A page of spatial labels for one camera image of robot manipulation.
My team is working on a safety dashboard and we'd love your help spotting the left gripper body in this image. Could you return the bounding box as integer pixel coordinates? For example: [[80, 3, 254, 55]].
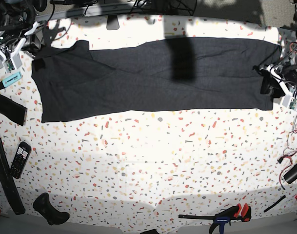
[[253, 63, 297, 110]]

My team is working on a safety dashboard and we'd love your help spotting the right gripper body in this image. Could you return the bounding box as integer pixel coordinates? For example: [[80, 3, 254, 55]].
[[0, 21, 40, 73]]

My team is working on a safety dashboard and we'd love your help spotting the dark grey T-shirt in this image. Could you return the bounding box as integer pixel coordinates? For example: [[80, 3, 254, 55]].
[[32, 38, 281, 123]]

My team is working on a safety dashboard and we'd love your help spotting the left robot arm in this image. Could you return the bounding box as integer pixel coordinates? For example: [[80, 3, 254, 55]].
[[254, 0, 297, 111]]

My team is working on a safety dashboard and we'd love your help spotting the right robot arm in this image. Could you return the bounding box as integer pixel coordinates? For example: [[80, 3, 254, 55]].
[[0, 0, 47, 72]]

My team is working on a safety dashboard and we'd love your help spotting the turquoise highlighter pen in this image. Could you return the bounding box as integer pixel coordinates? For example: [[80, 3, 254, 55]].
[[0, 72, 22, 90]]

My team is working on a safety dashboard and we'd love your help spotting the black folded cloth strip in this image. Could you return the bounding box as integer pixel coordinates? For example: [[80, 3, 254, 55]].
[[0, 94, 27, 126]]

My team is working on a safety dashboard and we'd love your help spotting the black cylinder right edge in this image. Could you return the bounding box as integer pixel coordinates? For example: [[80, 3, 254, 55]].
[[283, 163, 297, 184]]

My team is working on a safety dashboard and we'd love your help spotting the grey monitor stand base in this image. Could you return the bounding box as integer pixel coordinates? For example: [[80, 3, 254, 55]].
[[106, 15, 119, 31]]

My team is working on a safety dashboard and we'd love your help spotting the black TV remote control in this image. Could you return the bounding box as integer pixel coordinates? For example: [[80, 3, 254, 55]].
[[10, 141, 31, 179]]

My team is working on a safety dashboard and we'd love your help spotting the long black tube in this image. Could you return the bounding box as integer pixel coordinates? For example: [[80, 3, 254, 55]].
[[0, 136, 25, 215]]

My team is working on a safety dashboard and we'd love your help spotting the small black rod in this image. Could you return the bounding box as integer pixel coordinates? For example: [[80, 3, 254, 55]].
[[263, 195, 286, 213]]

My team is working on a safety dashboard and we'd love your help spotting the black blue bar clamp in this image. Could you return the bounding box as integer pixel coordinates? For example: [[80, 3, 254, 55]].
[[178, 203, 252, 234]]

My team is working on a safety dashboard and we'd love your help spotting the black game controller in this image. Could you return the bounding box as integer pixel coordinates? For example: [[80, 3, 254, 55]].
[[33, 193, 70, 225]]

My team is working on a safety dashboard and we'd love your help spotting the red black wire bundle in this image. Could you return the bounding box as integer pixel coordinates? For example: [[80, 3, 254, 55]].
[[277, 99, 297, 191]]

